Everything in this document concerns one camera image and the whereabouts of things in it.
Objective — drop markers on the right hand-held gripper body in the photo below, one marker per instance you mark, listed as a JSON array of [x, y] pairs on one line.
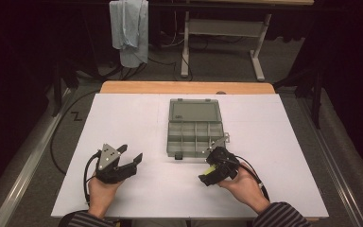
[[228, 162]]

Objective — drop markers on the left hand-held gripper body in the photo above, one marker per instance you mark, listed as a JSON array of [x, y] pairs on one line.
[[108, 164]]

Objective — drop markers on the yellow-green plastic clip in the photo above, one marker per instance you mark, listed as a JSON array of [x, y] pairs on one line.
[[210, 170]]

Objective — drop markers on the grey transparent compartment storage box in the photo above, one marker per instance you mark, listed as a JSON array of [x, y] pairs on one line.
[[195, 129]]

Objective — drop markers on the person's right hand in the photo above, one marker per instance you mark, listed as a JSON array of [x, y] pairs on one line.
[[245, 187]]

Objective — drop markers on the person's left hand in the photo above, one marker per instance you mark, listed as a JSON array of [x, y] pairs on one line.
[[100, 195]]

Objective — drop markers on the white table cover sheet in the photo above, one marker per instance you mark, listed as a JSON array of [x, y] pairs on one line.
[[132, 119]]

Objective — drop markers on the black metal stand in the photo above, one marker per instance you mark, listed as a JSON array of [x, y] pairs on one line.
[[316, 94], [57, 88]]

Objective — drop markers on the light blue cloth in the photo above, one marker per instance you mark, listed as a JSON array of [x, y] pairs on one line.
[[129, 31]]

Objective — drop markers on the aluminium floor rail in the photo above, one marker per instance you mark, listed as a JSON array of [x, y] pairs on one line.
[[334, 157], [28, 164]]

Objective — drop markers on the white metal table frame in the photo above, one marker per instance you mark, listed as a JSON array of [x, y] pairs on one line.
[[227, 27]]

